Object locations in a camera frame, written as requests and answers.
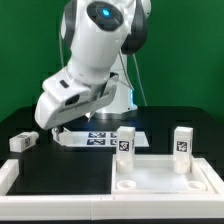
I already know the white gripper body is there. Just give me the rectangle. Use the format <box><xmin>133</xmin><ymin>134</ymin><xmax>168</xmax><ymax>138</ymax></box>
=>
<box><xmin>35</xmin><ymin>68</ymin><xmax>118</xmax><ymax>130</ymax></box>

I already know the white square tabletop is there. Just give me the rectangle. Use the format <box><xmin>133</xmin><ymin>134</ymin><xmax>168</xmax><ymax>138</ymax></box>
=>
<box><xmin>111</xmin><ymin>155</ymin><xmax>224</xmax><ymax>195</ymax></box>

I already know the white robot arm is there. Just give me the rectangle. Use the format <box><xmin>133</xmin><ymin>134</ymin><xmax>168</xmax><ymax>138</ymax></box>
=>
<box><xmin>35</xmin><ymin>0</ymin><xmax>151</xmax><ymax>130</ymax></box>

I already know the white sheet with fiducial tags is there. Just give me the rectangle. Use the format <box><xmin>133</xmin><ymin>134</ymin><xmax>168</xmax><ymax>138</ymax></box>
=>
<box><xmin>65</xmin><ymin>131</ymin><xmax>150</xmax><ymax>148</ymax></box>

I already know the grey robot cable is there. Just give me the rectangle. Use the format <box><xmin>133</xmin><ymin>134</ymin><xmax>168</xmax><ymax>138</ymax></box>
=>
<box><xmin>118</xmin><ymin>53</ymin><xmax>148</xmax><ymax>107</ymax></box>

